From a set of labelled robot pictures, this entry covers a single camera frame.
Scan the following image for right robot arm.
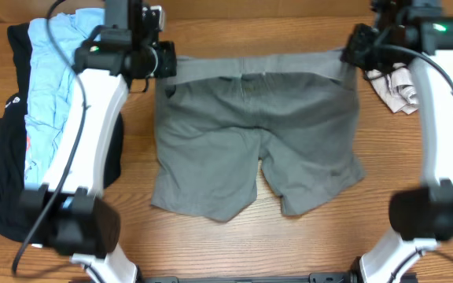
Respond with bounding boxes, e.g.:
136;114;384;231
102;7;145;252
341;0;453;283

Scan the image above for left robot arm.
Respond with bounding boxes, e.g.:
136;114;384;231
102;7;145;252
20;0;177;282

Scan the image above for folded beige shorts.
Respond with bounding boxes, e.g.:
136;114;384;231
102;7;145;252
366;49;453;116

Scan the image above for light blue t-shirt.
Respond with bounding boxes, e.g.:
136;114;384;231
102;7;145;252
24;8;104;188

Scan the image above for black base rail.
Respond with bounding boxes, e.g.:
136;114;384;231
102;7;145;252
145;273;352;283

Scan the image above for black t-shirt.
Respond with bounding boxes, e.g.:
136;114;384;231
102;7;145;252
0;22;125;244

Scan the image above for grey shorts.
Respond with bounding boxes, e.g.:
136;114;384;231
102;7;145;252
151;50;365;222

